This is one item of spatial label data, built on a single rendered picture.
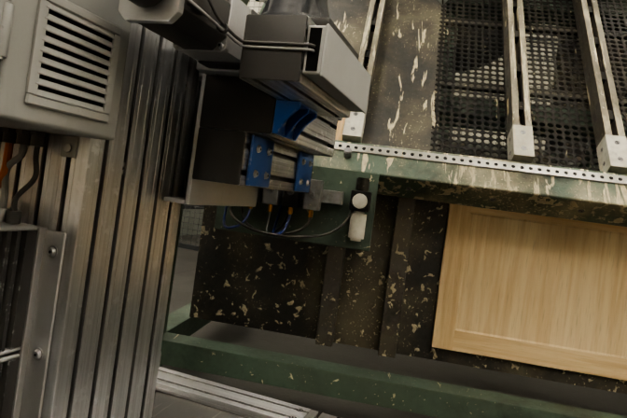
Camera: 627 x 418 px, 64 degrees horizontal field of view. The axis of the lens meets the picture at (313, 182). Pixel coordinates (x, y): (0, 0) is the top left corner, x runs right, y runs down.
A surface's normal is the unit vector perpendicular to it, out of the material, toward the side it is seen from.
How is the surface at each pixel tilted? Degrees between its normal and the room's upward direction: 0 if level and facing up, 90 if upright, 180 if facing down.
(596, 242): 90
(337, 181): 90
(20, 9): 90
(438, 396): 90
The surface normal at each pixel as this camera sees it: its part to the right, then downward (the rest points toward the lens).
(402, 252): -0.14, -0.04
